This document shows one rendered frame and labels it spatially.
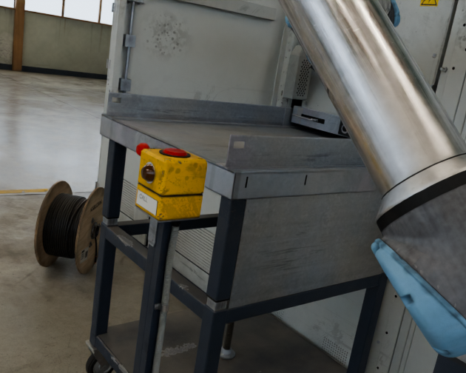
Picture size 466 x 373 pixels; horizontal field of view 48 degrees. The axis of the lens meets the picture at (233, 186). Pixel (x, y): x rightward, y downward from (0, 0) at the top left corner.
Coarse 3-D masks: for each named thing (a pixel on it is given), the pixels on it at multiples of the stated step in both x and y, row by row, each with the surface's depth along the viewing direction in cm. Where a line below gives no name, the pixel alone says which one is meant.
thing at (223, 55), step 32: (128, 0) 152; (160, 0) 159; (192, 0) 162; (224, 0) 168; (256, 0) 176; (128, 32) 156; (160, 32) 161; (192, 32) 167; (224, 32) 173; (256, 32) 180; (128, 64) 157; (160, 64) 165; (192, 64) 170; (224, 64) 177; (256, 64) 183; (192, 96) 174; (224, 96) 180; (256, 96) 187
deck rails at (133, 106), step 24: (120, 96) 145; (144, 96) 150; (144, 120) 148; (168, 120) 154; (192, 120) 162; (216, 120) 168; (240, 120) 174; (264, 120) 181; (264, 144) 108; (288, 144) 112; (312, 144) 117; (336, 144) 122; (240, 168) 105; (264, 168) 109
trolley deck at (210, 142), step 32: (128, 128) 135; (160, 128) 140; (192, 128) 149; (224, 128) 159; (256, 128) 170; (288, 128) 184; (224, 160) 112; (224, 192) 104; (256, 192) 106; (288, 192) 112; (320, 192) 119
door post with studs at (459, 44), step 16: (464, 0) 134; (464, 16) 134; (464, 32) 134; (448, 48) 138; (464, 48) 134; (448, 64) 138; (464, 64) 135; (448, 80) 138; (448, 96) 138; (448, 112) 138; (400, 304) 152; (384, 336) 156; (384, 352) 157; (384, 368) 157
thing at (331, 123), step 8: (296, 112) 186; (304, 112) 183; (312, 112) 180; (320, 112) 177; (304, 120) 183; (320, 120) 177; (328, 120) 174; (336, 120) 172; (320, 128) 177; (328, 128) 174; (336, 128) 172; (344, 136) 170
